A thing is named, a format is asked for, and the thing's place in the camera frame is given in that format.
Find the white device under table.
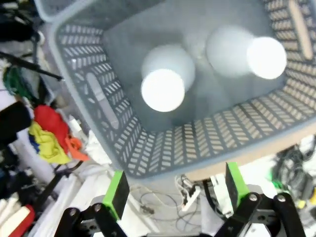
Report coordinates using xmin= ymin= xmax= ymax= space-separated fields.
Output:
xmin=209 ymin=174 xmax=235 ymax=218

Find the blue cloth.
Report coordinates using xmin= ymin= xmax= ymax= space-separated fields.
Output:
xmin=28 ymin=135 xmax=41 ymax=154

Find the white plastic conical flask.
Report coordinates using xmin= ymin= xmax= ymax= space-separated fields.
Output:
xmin=206 ymin=24 xmax=287 ymax=80
xmin=140 ymin=44 xmax=197 ymax=112

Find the thin grey floor cable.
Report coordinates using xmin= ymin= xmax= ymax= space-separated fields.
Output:
xmin=128 ymin=185 xmax=198 ymax=223

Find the black tripod rod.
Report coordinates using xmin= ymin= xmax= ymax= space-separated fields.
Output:
xmin=0 ymin=50 xmax=64 ymax=81

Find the black stand leg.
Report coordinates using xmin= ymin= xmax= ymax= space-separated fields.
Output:
xmin=32 ymin=160 xmax=84 ymax=210

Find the white power strip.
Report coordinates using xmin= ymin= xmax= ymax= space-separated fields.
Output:
xmin=181 ymin=186 xmax=202 ymax=212

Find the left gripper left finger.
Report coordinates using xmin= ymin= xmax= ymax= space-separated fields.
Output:
xmin=54 ymin=170 xmax=130 ymax=237

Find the orange cloth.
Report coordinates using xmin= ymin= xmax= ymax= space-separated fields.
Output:
xmin=65 ymin=137 xmax=89 ymax=162

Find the yellow cloth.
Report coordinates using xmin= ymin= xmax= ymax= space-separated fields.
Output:
xmin=28 ymin=123 xmax=72 ymax=165

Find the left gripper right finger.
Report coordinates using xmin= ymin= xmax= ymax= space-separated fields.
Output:
xmin=214 ymin=161 xmax=307 ymax=237

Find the red cloth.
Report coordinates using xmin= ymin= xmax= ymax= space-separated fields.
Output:
xmin=33 ymin=105 xmax=72 ymax=154

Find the black cable bundle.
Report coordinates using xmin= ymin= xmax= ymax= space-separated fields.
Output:
xmin=271 ymin=145 xmax=316 ymax=205

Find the red and white object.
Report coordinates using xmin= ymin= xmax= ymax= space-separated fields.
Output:
xmin=7 ymin=204 xmax=37 ymax=237

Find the grey basket with flasks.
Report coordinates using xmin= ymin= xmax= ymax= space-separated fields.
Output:
xmin=48 ymin=0 xmax=316 ymax=180

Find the green cable coil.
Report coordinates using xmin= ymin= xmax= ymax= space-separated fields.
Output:
xmin=2 ymin=66 xmax=33 ymax=99

